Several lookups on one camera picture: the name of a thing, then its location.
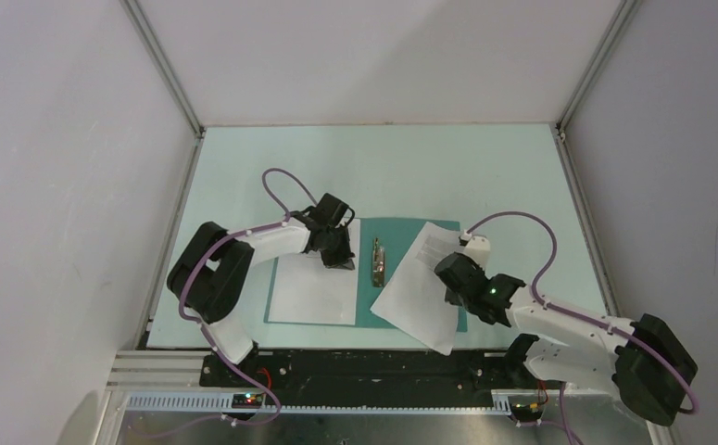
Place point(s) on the aluminium frame rail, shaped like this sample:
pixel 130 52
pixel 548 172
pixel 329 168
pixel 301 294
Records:
pixel 170 379

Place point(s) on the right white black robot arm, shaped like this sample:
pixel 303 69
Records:
pixel 640 363

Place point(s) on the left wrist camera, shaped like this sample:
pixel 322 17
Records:
pixel 331 211

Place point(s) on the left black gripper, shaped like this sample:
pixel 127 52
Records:
pixel 344 259

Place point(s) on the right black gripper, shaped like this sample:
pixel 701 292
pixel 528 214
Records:
pixel 451 298

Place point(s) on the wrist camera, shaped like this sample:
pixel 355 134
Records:
pixel 331 211
pixel 475 247

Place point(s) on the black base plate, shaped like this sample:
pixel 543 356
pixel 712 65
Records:
pixel 373 378

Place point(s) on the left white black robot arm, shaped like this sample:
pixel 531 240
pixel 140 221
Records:
pixel 209 277

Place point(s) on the left controller board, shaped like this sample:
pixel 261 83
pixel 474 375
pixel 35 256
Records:
pixel 247 401

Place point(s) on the printed white paper sheet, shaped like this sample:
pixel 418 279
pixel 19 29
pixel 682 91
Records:
pixel 303 291

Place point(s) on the controller board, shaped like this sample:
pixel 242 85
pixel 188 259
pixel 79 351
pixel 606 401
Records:
pixel 527 414
pixel 247 401

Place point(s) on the right controller board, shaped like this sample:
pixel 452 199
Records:
pixel 527 414

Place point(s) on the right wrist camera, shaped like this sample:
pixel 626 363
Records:
pixel 475 247

